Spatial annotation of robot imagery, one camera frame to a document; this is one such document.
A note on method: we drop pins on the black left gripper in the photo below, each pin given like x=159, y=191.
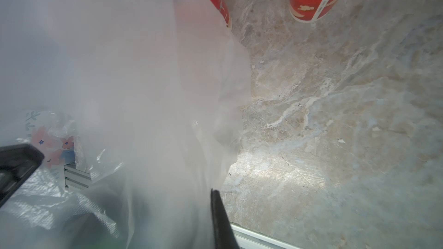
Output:
x=18, y=163

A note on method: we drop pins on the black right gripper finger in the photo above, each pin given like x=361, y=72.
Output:
x=222, y=230

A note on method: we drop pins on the clear plastic carrier bag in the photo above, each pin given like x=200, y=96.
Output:
x=135, y=105

